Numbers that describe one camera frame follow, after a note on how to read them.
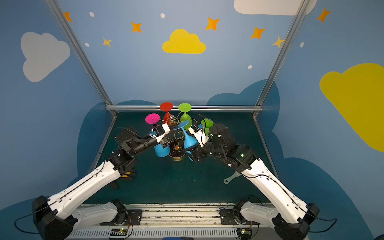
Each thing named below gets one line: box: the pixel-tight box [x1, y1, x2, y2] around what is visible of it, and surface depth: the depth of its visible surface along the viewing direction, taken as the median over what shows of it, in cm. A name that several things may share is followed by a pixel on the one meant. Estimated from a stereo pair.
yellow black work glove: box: [112, 163, 137, 180], surface depth 51 cm
